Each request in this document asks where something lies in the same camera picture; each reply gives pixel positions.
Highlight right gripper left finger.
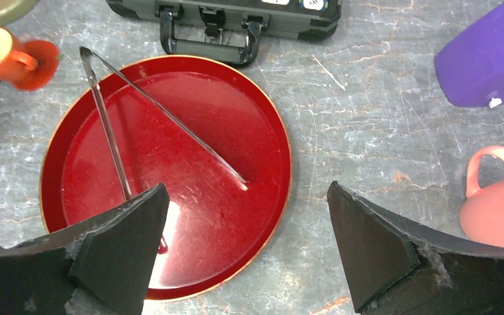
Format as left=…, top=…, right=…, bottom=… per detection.
left=0, top=184, right=170, bottom=314

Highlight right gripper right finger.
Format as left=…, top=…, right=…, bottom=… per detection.
left=327, top=182, right=504, bottom=314

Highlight pink mug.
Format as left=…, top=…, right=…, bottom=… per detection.
left=459, top=146, right=504, bottom=247

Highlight metal tongs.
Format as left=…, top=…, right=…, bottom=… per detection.
left=79, top=46, right=248, bottom=200

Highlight small orange cup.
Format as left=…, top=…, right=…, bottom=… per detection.
left=0, top=28, right=38, bottom=84

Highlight red round tray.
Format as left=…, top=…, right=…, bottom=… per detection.
left=39, top=54, right=293, bottom=302

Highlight purple pitcher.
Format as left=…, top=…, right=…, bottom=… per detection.
left=434, top=2, right=504, bottom=107

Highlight black poker chip case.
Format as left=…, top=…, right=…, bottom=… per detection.
left=107, top=1, right=342, bottom=66

